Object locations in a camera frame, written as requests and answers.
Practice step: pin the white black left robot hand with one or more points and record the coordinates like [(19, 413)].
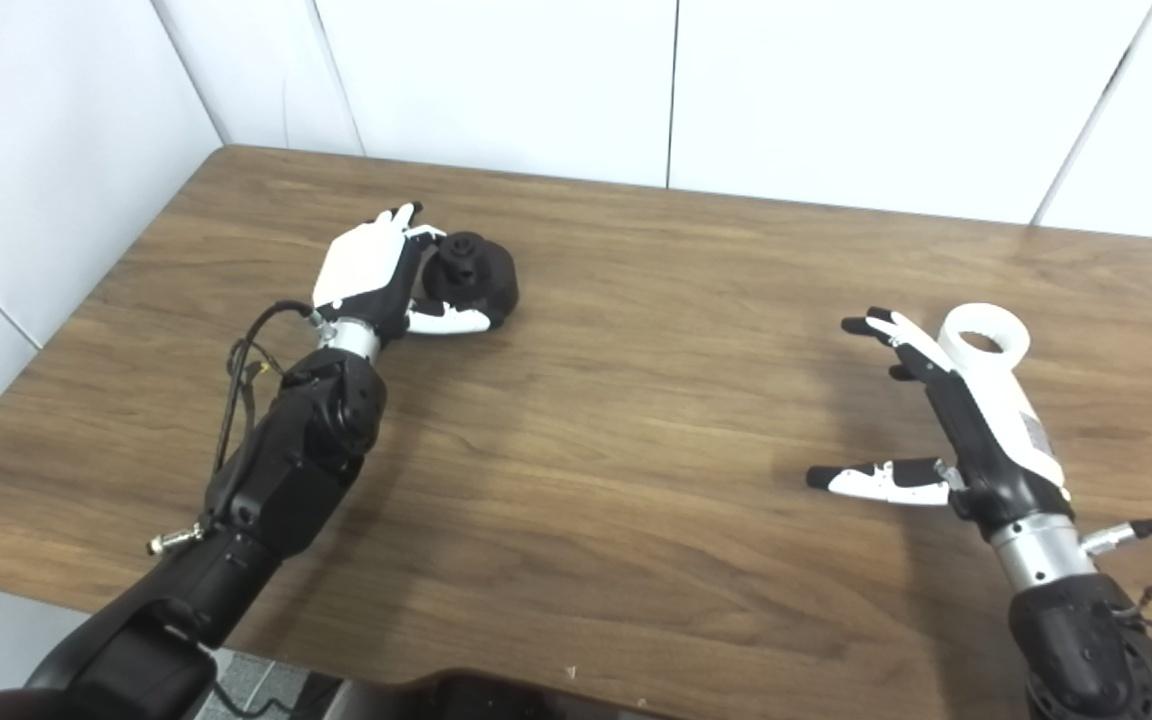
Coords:
[(361, 265)]

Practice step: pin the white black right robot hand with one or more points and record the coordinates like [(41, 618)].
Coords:
[(1001, 440)]

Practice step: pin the round black part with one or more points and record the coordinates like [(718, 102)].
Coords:
[(481, 285)]

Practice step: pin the dark robot torso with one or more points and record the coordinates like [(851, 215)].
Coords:
[(496, 700)]

